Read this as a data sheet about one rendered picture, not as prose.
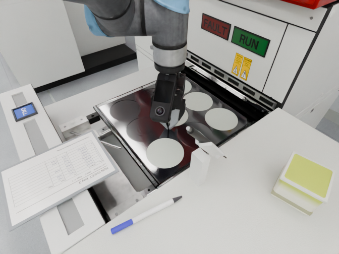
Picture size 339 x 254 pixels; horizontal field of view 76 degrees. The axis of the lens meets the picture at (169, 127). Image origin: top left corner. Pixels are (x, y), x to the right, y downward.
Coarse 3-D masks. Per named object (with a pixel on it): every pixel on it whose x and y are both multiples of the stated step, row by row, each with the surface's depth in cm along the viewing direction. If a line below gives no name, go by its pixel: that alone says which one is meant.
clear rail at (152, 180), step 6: (96, 108) 70; (102, 114) 68; (102, 120) 67; (108, 126) 64; (114, 132) 62; (120, 138) 61; (126, 144) 59; (126, 150) 58; (132, 150) 58; (132, 156) 57; (138, 162) 55; (144, 168) 54; (150, 174) 53; (150, 180) 52; (156, 180) 52; (156, 186) 50
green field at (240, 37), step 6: (234, 30) 61; (240, 30) 60; (234, 36) 62; (240, 36) 61; (246, 36) 59; (252, 36) 58; (234, 42) 63; (240, 42) 62; (246, 42) 60; (252, 42) 58; (258, 42) 57; (264, 42) 56; (252, 48) 59; (258, 48) 58; (264, 48) 56
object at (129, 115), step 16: (128, 96) 75; (144, 96) 75; (112, 112) 69; (128, 112) 69; (144, 112) 69; (192, 112) 69; (128, 128) 64; (144, 128) 64; (160, 128) 64; (176, 128) 64; (208, 128) 64; (240, 128) 64; (128, 144) 60; (144, 144) 60; (192, 144) 60; (144, 160) 56; (160, 176) 53
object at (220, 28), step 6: (204, 18) 68; (210, 18) 66; (204, 24) 69; (210, 24) 67; (216, 24) 66; (222, 24) 64; (210, 30) 68; (216, 30) 66; (222, 30) 65; (228, 30) 63; (222, 36) 66
